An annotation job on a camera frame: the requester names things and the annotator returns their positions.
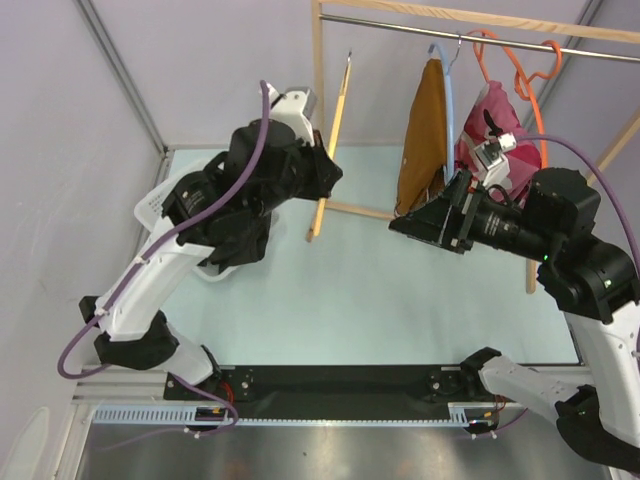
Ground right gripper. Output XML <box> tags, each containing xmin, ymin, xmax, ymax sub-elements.
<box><xmin>387</xmin><ymin>166</ymin><xmax>554</xmax><ymax>259</ymax></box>

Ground aluminium frame rail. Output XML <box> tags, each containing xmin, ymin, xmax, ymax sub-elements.
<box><xmin>72</xmin><ymin>367</ymin><xmax>167</xmax><ymax>404</ymax></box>

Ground wooden clothes hanger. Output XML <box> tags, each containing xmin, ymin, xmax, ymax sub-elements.
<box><xmin>310</xmin><ymin>50</ymin><xmax>352</xmax><ymax>240</ymax></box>

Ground mustard brown garment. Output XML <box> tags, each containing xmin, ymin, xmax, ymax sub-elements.
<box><xmin>395</xmin><ymin>59</ymin><xmax>447</xmax><ymax>216</ymax></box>

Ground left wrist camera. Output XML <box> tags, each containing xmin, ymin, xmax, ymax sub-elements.
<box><xmin>267</xmin><ymin>83</ymin><xmax>316</xmax><ymax>146</ymax></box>

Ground slotted cable duct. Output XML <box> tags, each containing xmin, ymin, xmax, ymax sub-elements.
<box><xmin>93</xmin><ymin>405</ymin><xmax>490</xmax><ymax>428</ymax></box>

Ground orange hanger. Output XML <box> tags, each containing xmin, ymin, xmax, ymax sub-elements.
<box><xmin>468</xmin><ymin>28</ymin><xmax>563</xmax><ymax>168</ymax></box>

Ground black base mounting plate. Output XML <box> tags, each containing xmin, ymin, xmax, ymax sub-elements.
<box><xmin>163</xmin><ymin>364</ymin><xmax>501</xmax><ymax>419</ymax></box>

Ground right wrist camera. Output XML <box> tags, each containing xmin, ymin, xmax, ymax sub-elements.
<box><xmin>472</xmin><ymin>133</ymin><xmax>517</xmax><ymax>190</ymax></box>

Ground pink patterned garment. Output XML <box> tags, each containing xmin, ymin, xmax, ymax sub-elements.
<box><xmin>454</xmin><ymin>80</ymin><xmax>542</xmax><ymax>203</ymax></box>

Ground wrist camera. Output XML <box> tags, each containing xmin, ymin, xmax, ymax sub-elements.
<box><xmin>267</xmin><ymin>83</ymin><xmax>316</xmax><ymax>146</ymax></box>
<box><xmin>472</xmin><ymin>133</ymin><xmax>517</xmax><ymax>190</ymax></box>

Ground black trousers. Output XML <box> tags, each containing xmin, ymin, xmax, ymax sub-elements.
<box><xmin>198</xmin><ymin>206</ymin><xmax>275</xmax><ymax>273</ymax></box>

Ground light blue hanger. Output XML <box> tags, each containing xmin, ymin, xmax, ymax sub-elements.
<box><xmin>428</xmin><ymin>35</ymin><xmax>461</xmax><ymax>183</ymax></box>

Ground white plastic basket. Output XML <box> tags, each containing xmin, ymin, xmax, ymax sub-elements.
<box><xmin>133</xmin><ymin>164</ymin><xmax>281</xmax><ymax>284</ymax></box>

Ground metal hanging rod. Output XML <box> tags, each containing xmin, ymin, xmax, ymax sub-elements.
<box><xmin>320</xmin><ymin>14</ymin><xmax>639</xmax><ymax>64</ymax></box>

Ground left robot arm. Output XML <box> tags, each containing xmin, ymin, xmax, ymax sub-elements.
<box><xmin>80</xmin><ymin>116</ymin><xmax>342</xmax><ymax>400</ymax></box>

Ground aluminium corner post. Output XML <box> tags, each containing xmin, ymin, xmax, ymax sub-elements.
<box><xmin>73</xmin><ymin>0</ymin><xmax>168</xmax><ymax>157</ymax></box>

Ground wooden clothes rack frame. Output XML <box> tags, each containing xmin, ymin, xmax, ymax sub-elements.
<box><xmin>304</xmin><ymin>0</ymin><xmax>640</xmax><ymax>296</ymax></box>

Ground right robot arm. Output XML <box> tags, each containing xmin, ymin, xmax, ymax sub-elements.
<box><xmin>389</xmin><ymin>168</ymin><xmax>639</xmax><ymax>474</ymax></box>

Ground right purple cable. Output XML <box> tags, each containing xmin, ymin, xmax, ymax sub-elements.
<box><xmin>512</xmin><ymin>134</ymin><xmax>640</xmax><ymax>281</ymax></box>

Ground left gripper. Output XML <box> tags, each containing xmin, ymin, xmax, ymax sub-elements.
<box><xmin>248</xmin><ymin>128</ymin><xmax>341</xmax><ymax>220</ymax></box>

